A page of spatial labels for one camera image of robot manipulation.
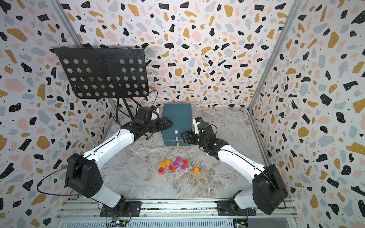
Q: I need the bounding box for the teal drawer cabinet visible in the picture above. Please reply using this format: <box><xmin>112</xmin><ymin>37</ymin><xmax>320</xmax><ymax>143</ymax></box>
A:
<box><xmin>162</xmin><ymin>104</ymin><xmax>193</xmax><ymax>146</ymax></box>

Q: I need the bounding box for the aluminium corner post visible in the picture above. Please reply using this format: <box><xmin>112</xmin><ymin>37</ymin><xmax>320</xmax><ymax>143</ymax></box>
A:
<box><xmin>48</xmin><ymin>0</ymin><xmax>84</xmax><ymax>48</ymax></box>
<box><xmin>248</xmin><ymin>0</ymin><xmax>303</xmax><ymax>112</ymax></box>

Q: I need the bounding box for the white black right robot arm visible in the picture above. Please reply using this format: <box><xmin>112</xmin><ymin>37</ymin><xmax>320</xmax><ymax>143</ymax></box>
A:
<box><xmin>181</xmin><ymin>122</ymin><xmax>288</xmax><ymax>215</ymax></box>

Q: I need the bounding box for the aluminium corner post right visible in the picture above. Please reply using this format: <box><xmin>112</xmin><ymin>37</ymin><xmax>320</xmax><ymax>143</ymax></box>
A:
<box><xmin>248</xmin><ymin>0</ymin><xmax>303</xmax><ymax>112</ymax></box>

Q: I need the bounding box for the green circuit board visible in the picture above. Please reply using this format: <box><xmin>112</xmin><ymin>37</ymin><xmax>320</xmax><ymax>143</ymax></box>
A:
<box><xmin>108</xmin><ymin>218</ymin><xmax>127</xmax><ymax>228</ymax></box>

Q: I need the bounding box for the aluminium corner post left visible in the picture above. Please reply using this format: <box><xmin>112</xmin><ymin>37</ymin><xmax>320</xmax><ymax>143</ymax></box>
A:
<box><xmin>48</xmin><ymin>0</ymin><xmax>84</xmax><ymax>48</ymax></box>

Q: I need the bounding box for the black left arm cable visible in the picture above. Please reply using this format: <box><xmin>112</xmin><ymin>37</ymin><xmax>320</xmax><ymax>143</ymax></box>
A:
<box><xmin>36</xmin><ymin>162</ymin><xmax>86</xmax><ymax>197</ymax></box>

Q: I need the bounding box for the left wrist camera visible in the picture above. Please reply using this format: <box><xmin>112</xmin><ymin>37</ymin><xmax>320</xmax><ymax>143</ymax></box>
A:
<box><xmin>136</xmin><ymin>106</ymin><xmax>159</xmax><ymax>121</ymax></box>

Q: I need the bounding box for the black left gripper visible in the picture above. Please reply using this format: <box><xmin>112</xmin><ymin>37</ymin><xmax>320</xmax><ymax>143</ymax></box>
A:
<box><xmin>144</xmin><ymin>117</ymin><xmax>174</xmax><ymax>134</ymax></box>

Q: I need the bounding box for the black perforated music stand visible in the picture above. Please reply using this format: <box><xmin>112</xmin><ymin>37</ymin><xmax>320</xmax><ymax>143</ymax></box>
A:
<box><xmin>53</xmin><ymin>47</ymin><xmax>150</xmax><ymax>132</ymax></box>

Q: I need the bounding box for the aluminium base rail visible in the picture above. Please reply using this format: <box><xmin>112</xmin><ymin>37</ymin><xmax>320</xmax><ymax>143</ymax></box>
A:
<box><xmin>55</xmin><ymin>199</ymin><xmax>301</xmax><ymax>228</ymax></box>

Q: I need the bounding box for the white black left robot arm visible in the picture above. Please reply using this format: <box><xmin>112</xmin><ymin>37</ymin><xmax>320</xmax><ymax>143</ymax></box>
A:
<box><xmin>65</xmin><ymin>117</ymin><xmax>173</xmax><ymax>211</ymax></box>

